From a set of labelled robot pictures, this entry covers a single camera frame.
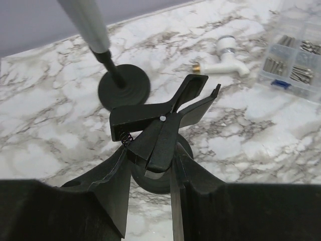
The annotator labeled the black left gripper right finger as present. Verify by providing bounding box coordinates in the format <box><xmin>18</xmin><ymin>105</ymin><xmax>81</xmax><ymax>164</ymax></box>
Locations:
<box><xmin>171</xmin><ymin>145</ymin><xmax>320</xmax><ymax>240</ymax></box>

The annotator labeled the grey silver microphone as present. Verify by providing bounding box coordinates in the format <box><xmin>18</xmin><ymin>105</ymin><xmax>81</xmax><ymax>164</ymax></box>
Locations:
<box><xmin>58</xmin><ymin>0</ymin><xmax>110</xmax><ymax>54</ymax></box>

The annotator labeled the clear screw organizer box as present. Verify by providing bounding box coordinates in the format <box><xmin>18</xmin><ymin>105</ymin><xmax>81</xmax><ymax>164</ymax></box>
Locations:
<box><xmin>258</xmin><ymin>2</ymin><xmax>320</xmax><ymax>102</ymax></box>

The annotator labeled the black round base stand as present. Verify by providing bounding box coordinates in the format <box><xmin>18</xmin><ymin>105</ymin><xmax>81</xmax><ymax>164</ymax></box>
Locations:
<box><xmin>93</xmin><ymin>51</ymin><xmax>150</xmax><ymax>111</ymax></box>

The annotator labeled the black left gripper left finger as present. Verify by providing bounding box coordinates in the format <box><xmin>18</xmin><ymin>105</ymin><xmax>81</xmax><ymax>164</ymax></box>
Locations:
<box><xmin>1</xmin><ymin>147</ymin><xmax>130</xmax><ymax>240</ymax></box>

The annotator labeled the white plastic faucet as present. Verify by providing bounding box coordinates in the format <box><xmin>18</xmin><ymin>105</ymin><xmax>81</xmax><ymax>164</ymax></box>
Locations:
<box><xmin>192</xmin><ymin>35</ymin><xmax>250</xmax><ymax>77</ymax></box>

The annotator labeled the black clip microphone stand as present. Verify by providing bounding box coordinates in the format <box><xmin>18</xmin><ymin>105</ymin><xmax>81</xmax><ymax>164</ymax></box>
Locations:
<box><xmin>109</xmin><ymin>74</ymin><xmax>221</xmax><ymax>194</ymax></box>

